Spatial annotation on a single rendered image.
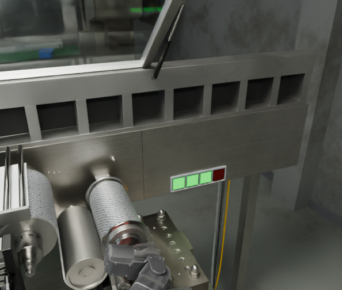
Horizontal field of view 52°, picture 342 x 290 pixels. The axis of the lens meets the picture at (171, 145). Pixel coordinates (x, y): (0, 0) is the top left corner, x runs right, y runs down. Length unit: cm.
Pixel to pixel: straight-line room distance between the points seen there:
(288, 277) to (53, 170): 199
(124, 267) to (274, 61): 95
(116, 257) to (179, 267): 49
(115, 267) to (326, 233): 260
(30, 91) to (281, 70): 92
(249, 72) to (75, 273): 91
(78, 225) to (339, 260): 226
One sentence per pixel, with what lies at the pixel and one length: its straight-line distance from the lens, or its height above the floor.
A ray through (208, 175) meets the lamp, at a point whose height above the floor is 119.
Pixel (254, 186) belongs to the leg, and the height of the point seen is 95.
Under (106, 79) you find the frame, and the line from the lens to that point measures 115.
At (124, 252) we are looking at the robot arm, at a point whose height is 138.
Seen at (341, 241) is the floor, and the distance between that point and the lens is 322.
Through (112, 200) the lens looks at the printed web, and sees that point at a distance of 111.
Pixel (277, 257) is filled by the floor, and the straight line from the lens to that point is 289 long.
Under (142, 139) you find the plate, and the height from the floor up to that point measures 140.
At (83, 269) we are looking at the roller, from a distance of 107.
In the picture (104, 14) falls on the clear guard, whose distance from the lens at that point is 92.
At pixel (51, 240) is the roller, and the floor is 132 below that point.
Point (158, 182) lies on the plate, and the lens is 137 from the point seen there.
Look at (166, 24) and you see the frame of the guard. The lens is 99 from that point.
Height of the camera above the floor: 196
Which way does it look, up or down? 27 degrees down
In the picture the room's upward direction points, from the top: straight up
